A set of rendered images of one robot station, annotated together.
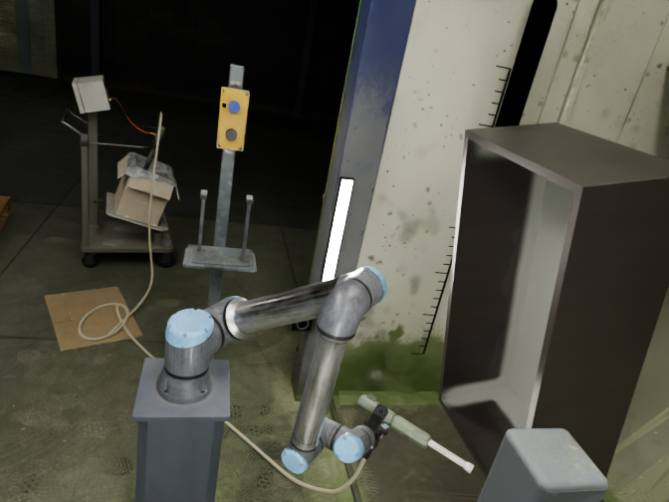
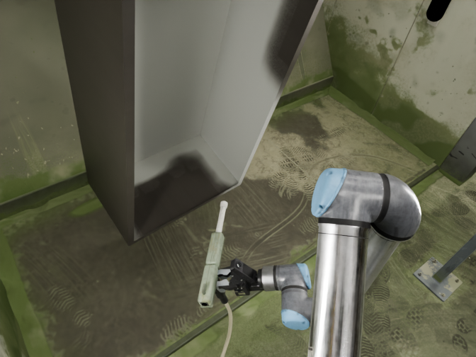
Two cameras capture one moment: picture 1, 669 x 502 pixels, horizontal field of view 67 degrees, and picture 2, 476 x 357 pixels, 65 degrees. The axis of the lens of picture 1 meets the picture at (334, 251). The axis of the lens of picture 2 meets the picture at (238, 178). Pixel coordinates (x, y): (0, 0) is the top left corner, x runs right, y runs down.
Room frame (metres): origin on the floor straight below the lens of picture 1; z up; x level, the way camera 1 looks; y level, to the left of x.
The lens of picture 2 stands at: (1.84, 0.30, 1.80)
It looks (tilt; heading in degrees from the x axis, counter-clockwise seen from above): 47 degrees down; 243
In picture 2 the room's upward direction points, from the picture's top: 9 degrees clockwise
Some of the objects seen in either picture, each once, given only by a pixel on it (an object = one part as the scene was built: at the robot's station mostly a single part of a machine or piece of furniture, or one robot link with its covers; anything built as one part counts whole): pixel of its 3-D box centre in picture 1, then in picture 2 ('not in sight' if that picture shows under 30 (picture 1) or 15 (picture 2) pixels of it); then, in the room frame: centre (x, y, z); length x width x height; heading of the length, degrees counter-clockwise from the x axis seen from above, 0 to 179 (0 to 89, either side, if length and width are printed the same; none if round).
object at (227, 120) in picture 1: (232, 119); not in sight; (2.22, 0.55, 1.42); 0.12 x 0.06 x 0.26; 106
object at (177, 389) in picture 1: (186, 374); not in sight; (1.40, 0.42, 0.69); 0.19 x 0.19 x 0.10
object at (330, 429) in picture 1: (321, 431); (297, 308); (1.35, -0.08, 0.60); 0.12 x 0.12 x 0.09; 65
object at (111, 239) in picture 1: (122, 174); not in sight; (3.43, 1.60, 0.64); 0.73 x 0.50 x 1.27; 116
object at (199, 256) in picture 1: (223, 226); not in sight; (2.13, 0.52, 0.95); 0.26 x 0.15 x 0.32; 106
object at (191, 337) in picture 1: (190, 340); not in sight; (1.41, 0.42, 0.83); 0.17 x 0.15 x 0.18; 155
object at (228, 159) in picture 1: (220, 238); not in sight; (2.28, 0.57, 0.82); 0.06 x 0.06 x 1.64; 16
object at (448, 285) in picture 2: not in sight; (437, 278); (0.26, -0.17, 0.01); 0.20 x 0.20 x 0.01; 16
